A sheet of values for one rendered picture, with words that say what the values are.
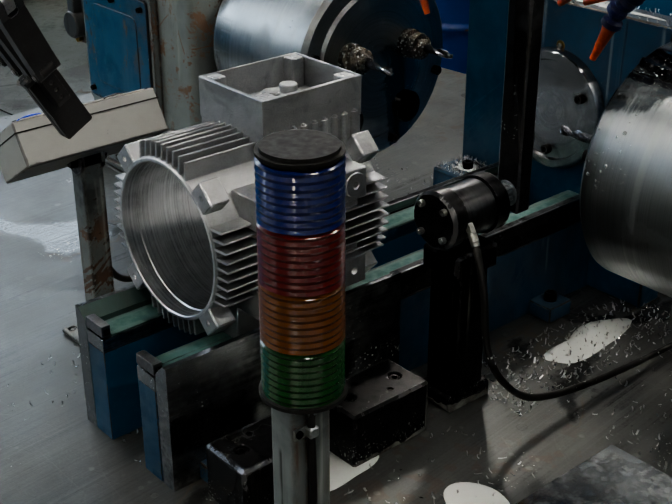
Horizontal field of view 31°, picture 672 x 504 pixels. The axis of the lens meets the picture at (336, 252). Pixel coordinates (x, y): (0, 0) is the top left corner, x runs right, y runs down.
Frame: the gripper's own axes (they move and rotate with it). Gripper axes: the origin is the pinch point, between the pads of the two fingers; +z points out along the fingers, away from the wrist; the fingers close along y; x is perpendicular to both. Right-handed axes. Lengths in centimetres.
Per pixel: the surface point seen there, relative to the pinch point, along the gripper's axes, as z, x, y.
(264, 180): -6.3, 1.4, -35.9
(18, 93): 174, -71, 323
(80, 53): 197, -110, 354
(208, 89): 8.7, -11.7, -2.6
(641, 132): 25, -34, -32
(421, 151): 70, -51, 33
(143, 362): 19.9, 10.9, -10.3
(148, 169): 12.1, -3.0, -0.3
